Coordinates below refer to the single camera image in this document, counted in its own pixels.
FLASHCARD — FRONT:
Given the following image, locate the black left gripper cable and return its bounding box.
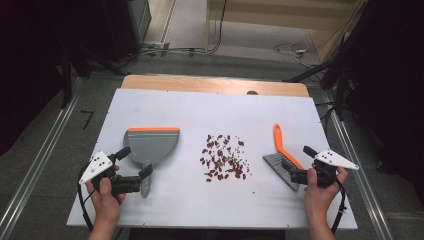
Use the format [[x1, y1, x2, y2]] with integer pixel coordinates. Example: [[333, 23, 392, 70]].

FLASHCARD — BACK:
[[76, 163, 96, 233]]

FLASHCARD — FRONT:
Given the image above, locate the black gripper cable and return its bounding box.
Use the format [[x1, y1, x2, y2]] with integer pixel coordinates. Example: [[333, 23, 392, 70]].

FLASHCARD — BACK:
[[330, 178, 348, 235], [76, 163, 96, 233]]

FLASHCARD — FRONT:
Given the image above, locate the wooden table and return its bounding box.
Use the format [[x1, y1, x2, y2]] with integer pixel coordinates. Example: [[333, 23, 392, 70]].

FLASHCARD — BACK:
[[120, 74, 311, 98]]

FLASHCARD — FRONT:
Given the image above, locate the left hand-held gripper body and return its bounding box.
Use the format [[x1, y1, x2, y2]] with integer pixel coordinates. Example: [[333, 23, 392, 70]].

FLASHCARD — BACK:
[[79, 151, 142, 198]]

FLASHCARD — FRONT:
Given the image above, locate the orange brush with grey bristles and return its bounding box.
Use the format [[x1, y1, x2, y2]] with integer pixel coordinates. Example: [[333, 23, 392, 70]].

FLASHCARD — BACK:
[[262, 123, 306, 193]]

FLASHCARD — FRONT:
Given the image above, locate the white cable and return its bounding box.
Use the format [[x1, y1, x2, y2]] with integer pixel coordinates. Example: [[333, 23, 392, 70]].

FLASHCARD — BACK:
[[273, 42, 313, 68]]

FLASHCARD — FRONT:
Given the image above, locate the white board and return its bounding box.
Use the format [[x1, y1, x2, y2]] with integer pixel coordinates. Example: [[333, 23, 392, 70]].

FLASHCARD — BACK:
[[66, 87, 359, 231]]

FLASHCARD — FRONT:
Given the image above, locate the grey dustpan with orange edge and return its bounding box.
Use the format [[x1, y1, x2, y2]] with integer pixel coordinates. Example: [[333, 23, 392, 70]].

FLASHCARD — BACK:
[[122, 126, 181, 200]]

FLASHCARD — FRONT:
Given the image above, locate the grey cabinet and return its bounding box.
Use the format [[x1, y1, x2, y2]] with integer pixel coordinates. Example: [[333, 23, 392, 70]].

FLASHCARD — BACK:
[[127, 0, 153, 44]]

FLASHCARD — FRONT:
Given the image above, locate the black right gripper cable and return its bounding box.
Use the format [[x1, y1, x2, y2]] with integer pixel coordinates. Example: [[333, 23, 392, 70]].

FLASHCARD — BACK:
[[330, 178, 348, 235]]

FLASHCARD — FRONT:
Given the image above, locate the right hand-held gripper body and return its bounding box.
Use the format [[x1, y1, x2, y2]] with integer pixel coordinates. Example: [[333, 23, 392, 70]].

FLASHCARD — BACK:
[[289, 149, 360, 190]]

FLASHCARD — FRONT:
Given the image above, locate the black hanging cable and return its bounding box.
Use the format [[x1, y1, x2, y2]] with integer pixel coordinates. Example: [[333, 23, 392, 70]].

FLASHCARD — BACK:
[[205, 0, 229, 54]]

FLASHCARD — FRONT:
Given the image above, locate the person's right hand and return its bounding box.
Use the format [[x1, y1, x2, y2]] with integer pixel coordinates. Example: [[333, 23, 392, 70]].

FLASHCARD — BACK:
[[302, 167, 350, 218]]

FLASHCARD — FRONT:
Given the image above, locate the person's left hand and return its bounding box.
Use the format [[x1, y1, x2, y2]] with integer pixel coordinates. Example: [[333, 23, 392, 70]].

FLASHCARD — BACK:
[[85, 177, 127, 224]]

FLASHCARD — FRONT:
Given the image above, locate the metal floor rail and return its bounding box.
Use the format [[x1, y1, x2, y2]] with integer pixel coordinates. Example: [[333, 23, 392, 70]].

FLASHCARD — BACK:
[[321, 91, 395, 240], [0, 76, 84, 240]]

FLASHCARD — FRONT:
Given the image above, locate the pile of red beans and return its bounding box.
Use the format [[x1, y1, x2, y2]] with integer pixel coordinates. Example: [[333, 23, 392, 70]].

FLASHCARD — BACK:
[[199, 133, 252, 183]]

